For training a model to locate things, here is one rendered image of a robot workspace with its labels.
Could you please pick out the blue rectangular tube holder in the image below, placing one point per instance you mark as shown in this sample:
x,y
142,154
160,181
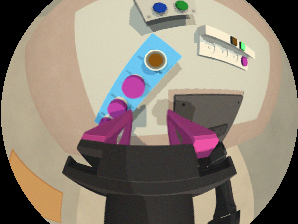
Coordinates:
x,y
136,65

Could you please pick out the cream long bar with two dark lamps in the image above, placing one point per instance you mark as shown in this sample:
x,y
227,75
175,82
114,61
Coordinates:
x,y
217,44

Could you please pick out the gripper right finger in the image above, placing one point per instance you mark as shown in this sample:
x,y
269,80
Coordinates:
x,y
203,139

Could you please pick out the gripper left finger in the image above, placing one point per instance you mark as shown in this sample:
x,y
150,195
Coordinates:
x,y
109,131

